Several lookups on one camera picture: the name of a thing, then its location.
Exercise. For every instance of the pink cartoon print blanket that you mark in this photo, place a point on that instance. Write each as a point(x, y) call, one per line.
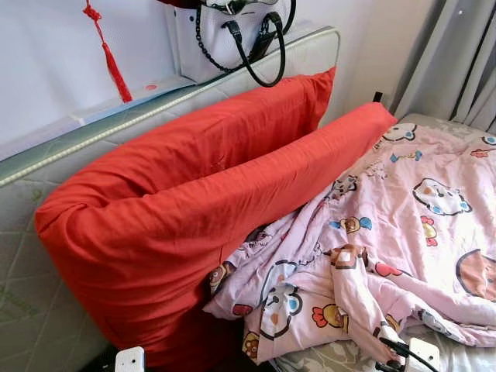
point(403, 225)

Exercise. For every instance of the large red cushion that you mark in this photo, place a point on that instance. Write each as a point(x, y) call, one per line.
point(194, 136)
point(155, 256)

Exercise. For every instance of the grey curtain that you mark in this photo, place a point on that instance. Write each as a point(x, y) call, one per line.
point(442, 54)

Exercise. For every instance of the red hanging tassel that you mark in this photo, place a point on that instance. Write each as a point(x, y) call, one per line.
point(116, 74)

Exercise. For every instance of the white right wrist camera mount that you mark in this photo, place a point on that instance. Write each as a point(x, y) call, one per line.
point(426, 355)

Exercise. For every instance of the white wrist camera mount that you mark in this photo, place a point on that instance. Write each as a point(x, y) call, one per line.
point(130, 360)
point(426, 355)

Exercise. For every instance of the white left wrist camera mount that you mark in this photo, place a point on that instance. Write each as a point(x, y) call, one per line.
point(130, 360)

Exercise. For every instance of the small black wall plug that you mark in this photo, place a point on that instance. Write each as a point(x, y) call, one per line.
point(377, 97)

